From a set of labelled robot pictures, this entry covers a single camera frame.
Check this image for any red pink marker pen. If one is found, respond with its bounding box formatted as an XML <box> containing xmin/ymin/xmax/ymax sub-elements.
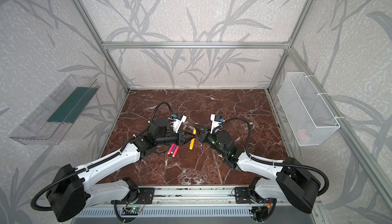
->
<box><xmin>172</xmin><ymin>146</ymin><xmax>180</xmax><ymax>157</ymax></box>

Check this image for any orange marker pen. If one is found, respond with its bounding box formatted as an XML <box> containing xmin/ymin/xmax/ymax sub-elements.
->
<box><xmin>189</xmin><ymin>129</ymin><xmax>197</xmax><ymax>150</ymax></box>

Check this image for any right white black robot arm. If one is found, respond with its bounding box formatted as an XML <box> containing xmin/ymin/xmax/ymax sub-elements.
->
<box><xmin>195</xmin><ymin>125</ymin><xmax>330</xmax><ymax>214</ymax></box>

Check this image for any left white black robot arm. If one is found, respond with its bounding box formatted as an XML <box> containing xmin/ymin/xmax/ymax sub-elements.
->
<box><xmin>30</xmin><ymin>119</ymin><xmax>196</xmax><ymax>222</ymax></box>

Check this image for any clear pen cap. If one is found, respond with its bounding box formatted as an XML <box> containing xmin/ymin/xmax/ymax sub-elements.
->
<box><xmin>183</xmin><ymin>126</ymin><xmax>194</xmax><ymax>131</ymax></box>

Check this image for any purple marker pen lower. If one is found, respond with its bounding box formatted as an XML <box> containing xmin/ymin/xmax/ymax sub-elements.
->
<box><xmin>170</xmin><ymin>144</ymin><xmax>177</xmax><ymax>154</ymax></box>

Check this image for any pink object in basket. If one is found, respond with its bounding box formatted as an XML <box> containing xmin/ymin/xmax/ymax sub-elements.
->
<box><xmin>297</xmin><ymin>129</ymin><xmax>310</xmax><ymax>143</ymax></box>

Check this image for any green circuit board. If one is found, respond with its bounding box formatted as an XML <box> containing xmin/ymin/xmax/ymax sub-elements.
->
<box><xmin>121</xmin><ymin>207</ymin><xmax>143</xmax><ymax>216</ymax></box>

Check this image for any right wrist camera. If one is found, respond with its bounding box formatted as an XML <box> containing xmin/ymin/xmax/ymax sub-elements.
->
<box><xmin>210</xmin><ymin>114</ymin><xmax>225</xmax><ymax>134</ymax></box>

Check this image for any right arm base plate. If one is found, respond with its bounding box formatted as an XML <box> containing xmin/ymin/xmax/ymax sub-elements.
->
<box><xmin>234</xmin><ymin>187</ymin><xmax>262</xmax><ymax>204</ymax></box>

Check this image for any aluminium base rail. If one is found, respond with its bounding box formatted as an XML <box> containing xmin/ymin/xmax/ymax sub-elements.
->
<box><xmin>62</xmin><ymin>185</ymin><xmax>322</xmax><ymax>208</ymax></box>

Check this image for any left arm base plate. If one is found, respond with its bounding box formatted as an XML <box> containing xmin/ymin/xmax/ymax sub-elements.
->
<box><xmin>116</xmin><ymin>187</ymin><xmax>155</xmax><ymax>205</ymax></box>

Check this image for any white wire mesh basket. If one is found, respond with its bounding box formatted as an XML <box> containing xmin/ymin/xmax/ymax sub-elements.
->
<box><xmin>278</xmin><ymin>72</ymin><xmax>341</xmax><ymax>146</ymax></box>

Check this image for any clear plastic wall tray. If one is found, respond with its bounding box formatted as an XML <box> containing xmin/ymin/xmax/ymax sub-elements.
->
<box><xmin>9</xmin><ymin>75</ymin><xmax>100</xmax><ymax>145</ymax></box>

